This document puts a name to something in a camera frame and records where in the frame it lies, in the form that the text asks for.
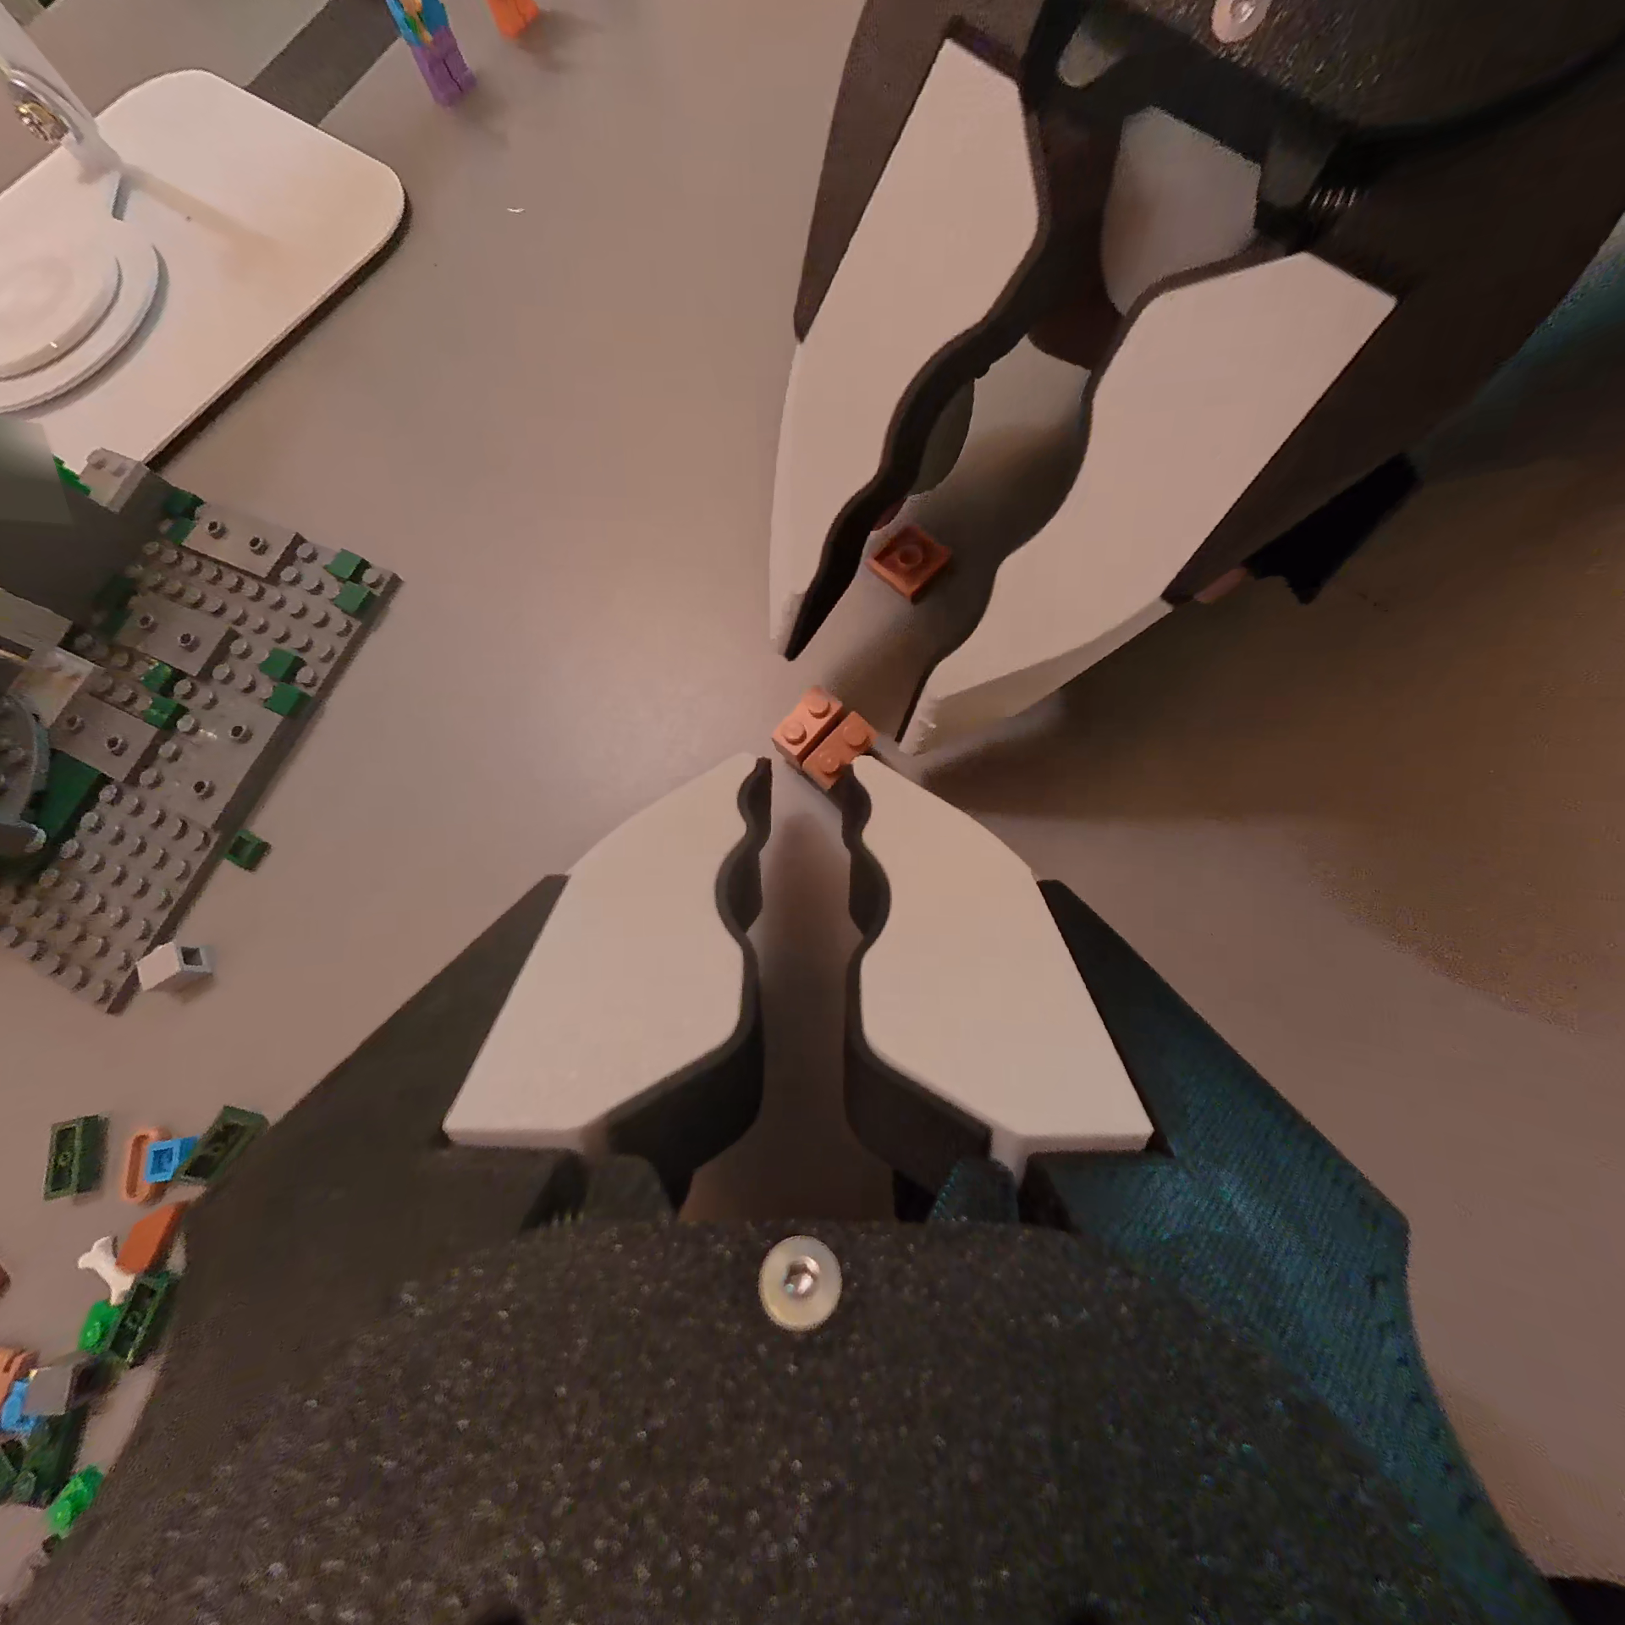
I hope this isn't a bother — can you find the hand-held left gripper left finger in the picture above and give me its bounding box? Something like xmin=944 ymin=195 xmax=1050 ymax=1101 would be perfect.
xmin=440 ymin=753 xmax=777 ymax=1166

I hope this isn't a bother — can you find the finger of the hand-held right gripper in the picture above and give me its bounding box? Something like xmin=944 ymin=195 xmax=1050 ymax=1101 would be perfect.
xmin=769 ymin=34 xmax=1096 ymax=663
xmin=891 ymin=248 xmax=1401 ymax=755

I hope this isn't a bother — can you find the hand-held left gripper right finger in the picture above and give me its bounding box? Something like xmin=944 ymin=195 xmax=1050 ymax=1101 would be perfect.
xmin=842 ymin=755 xmax=1160 ymax=1166

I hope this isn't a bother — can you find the brown square plate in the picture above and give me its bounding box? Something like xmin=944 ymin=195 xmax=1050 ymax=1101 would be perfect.
xmin=872 ymin=529 xmax=957 ymax=598

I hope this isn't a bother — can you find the brown brick stack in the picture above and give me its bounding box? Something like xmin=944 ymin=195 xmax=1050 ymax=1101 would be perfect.
xmin=773 ymin=685 xmax=881 ymax=790

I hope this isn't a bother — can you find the grey brick model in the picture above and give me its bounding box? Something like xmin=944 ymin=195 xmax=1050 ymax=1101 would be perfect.
xmin=0 ymin=432 xmax=404 ymax=1016

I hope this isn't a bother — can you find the purple teal brick figure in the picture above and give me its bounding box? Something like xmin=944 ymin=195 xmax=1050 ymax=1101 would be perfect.
xmin=384 ymin=0 xmax=480 ymax=106

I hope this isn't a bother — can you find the pile of small loose bricks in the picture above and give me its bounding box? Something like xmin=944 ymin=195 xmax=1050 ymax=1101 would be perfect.
xmin=0 ymin=1105 xmax=272 ymax=1542

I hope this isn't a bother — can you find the white stand base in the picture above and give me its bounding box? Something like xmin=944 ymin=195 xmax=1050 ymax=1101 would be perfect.
xmin=0 ymin=0 xmax=410 ymax=473

